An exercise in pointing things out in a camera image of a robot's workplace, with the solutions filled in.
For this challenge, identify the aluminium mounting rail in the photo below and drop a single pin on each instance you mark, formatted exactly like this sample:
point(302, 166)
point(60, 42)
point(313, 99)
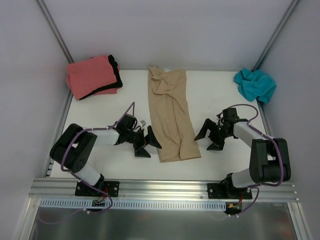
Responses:
point(167, 190)

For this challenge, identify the folded black t shirt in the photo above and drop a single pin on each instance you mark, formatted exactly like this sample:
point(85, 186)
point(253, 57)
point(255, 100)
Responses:
point(106, 78)

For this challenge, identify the left corner aluminium post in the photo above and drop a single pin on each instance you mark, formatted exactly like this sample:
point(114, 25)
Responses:
point(54, 29)

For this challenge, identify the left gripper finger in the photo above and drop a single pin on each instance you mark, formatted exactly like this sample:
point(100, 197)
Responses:
point(151, 139)
point(141, 153)

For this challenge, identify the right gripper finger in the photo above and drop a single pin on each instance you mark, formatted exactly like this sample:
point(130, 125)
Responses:
point(216, 146)
point(207, 126)

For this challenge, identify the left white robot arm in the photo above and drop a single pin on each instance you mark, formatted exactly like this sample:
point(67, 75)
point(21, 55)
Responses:
point(73, 148)

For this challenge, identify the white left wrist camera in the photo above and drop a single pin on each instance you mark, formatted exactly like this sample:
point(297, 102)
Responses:
point(143, 123)

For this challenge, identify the corner aluminium post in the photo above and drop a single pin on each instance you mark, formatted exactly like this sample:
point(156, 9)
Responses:
point(276, 33)
point(54, 29)

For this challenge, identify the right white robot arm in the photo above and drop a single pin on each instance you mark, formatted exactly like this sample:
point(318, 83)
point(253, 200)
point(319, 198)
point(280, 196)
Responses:
point(269, 161)

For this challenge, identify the white slotted cable duct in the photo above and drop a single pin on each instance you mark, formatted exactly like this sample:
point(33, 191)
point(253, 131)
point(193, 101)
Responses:
point(125, 204)

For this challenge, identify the folded pink t shirt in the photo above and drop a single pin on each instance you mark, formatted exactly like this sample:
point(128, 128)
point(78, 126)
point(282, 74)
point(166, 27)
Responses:
point(79, 76)

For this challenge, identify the right corner aluminium post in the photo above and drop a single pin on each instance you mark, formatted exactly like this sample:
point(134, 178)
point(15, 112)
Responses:
point(276, 33)

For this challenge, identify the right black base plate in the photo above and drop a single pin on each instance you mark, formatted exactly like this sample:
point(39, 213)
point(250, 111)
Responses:
point(227, 192)

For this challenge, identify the beige t shirt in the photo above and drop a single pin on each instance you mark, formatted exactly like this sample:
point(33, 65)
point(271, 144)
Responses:
point(169, 115)

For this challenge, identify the teal t shirt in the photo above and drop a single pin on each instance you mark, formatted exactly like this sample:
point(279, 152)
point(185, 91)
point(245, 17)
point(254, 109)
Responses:
point(255, 85)

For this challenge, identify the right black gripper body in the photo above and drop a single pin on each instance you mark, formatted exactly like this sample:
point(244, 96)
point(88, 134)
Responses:
point(215, 133)

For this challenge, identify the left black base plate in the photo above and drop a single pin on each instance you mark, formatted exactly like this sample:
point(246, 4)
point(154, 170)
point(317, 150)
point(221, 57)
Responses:
point(109, 187)

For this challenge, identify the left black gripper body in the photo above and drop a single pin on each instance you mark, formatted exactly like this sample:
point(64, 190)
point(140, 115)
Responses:
point(141, 140)

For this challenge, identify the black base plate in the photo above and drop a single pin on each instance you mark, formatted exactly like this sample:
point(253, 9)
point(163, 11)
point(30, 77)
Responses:
point(109, 187)
point(227, 192)

